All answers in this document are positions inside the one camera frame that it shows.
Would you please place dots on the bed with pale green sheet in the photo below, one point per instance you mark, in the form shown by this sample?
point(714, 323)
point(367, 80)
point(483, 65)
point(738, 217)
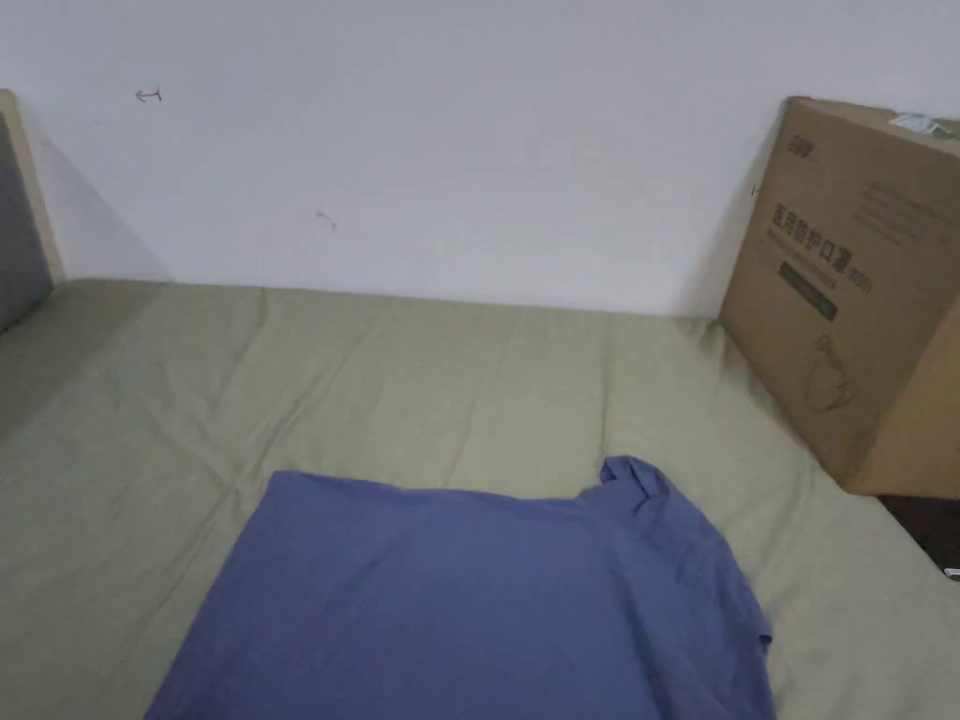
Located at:
point(375, 375)

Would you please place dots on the blue shirt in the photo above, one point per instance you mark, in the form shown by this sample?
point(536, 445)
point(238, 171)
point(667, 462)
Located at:
point(450, 600)

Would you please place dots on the brown cardboard carton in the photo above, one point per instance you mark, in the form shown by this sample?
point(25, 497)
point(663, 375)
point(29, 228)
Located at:
point(840, 300)

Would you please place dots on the grey padded headboard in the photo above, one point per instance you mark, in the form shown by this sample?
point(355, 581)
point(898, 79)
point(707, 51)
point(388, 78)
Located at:
point(19, 225)

